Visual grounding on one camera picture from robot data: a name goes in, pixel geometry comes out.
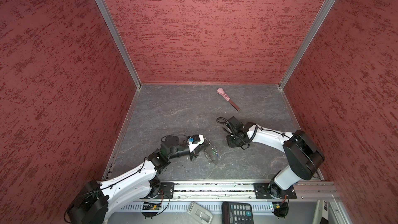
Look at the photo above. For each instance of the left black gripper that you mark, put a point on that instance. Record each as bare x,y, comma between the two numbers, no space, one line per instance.
194,153

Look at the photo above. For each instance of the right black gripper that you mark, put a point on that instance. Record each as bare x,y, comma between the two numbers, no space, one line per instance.
231,144

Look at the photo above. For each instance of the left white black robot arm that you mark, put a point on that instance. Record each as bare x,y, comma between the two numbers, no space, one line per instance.
98,200

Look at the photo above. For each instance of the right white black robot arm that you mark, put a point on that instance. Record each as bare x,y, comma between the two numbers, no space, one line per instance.
303,155

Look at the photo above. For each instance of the grey plastic device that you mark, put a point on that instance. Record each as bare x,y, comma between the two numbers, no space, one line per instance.
199,214

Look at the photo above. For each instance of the black calculator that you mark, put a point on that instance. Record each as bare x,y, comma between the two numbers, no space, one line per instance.
237,213

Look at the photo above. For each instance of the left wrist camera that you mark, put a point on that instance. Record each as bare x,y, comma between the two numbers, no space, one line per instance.
194,141

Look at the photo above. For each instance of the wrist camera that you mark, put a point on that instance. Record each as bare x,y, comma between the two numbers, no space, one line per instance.
194,141
234,125

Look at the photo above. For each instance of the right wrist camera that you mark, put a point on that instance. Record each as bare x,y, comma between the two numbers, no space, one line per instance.
234,125

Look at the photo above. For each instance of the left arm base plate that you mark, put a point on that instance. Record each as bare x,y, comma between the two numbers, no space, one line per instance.
161,190

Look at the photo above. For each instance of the pink handled knife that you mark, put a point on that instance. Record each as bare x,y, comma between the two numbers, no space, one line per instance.
221,92

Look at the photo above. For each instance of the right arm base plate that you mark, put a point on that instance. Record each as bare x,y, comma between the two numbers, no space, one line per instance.
264,191

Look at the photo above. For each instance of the aluminium front rail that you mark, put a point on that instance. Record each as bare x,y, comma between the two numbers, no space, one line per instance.
240,190

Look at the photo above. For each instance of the right aluminium corner post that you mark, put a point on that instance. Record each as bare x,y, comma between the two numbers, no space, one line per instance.
315,26

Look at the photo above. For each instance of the aluminium corner post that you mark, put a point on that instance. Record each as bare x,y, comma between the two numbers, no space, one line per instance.
118,41
315,26

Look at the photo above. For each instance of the left aluminium corner post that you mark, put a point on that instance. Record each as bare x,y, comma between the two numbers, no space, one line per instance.
118,41

